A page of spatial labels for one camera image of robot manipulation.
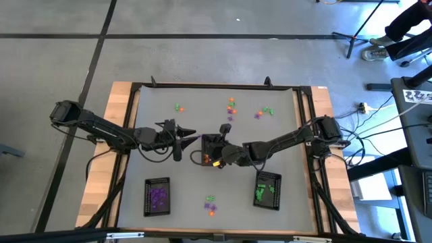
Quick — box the grey table mat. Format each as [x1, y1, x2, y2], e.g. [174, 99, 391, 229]
[116, 84, 317, 234]

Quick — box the black floor cable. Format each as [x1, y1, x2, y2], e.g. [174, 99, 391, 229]
[350, 121, 432, 141]

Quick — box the person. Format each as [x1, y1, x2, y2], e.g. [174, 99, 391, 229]
[360, 0, 432, 62]

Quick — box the black rig beam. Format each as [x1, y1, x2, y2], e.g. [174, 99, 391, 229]
[0, 227, 432, 243]

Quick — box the black keyboard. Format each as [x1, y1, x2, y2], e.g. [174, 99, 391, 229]
[422, 170, 432, 219]

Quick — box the black floor stand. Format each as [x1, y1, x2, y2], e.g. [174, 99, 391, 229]
[366, 65, 432, 92]

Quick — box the black office chair base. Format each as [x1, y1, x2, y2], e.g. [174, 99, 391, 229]
[398, 47, 432, 68]

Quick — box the black tripod stand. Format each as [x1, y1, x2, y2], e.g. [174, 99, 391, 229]
[331, 0, 385, 59]

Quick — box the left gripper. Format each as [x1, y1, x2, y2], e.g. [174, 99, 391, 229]
[157, 117, 201, 163]

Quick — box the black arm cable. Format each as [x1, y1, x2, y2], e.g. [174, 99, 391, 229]
[136, 144, 176, 164]
[190, 149, 207, 167]

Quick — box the black metal table frame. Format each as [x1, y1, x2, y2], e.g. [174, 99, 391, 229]
[101, 76, 360, 237]

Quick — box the black frame strut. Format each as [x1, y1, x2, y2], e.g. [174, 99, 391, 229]
[308, 168, 360, 236]
[80, 177, 126, 230]

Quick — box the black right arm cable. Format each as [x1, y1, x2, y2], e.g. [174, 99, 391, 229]
[190, 149, 207, 167]

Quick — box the white printed label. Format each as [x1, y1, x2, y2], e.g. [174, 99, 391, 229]
[402, 88, 432, 105]

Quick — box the grey side desk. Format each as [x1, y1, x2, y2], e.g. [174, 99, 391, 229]
[390, 76, 432, 243]

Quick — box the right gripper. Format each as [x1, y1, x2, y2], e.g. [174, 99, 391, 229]
[211, 123, 245, 169]

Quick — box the grey furniture leg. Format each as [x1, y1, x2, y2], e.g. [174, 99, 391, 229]
[0, 143, 26, 159]

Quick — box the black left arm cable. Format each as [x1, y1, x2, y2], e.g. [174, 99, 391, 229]
[136, 144, 176, 164]

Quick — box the black slotted plastic basket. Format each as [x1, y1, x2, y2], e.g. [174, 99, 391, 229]
[252, 170, 283, 212]
[200, 133, 225, 167]
[143, 177, 171, 217]

